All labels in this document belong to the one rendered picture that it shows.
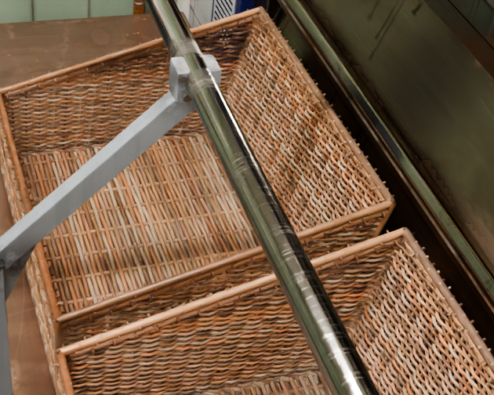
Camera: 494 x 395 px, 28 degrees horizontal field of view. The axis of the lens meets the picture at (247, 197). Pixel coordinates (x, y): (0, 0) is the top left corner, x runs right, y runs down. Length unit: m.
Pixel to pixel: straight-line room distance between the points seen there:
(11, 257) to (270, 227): 0.37
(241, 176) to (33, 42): 1.35
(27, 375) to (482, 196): 0.68
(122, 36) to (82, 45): 0.09
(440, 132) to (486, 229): 0.16
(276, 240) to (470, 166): 0.48
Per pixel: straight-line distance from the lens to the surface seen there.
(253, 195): 0.82
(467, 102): 1.24
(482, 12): 1.18
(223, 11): 1.99
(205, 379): 1.39
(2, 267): 1.07
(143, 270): 1.58
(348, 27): 1.48
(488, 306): 1.24
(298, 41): 1.76
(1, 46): 2.13
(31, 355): 1.47
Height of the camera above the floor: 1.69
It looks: 39 degrees down
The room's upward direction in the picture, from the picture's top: 8 degrees clockwise
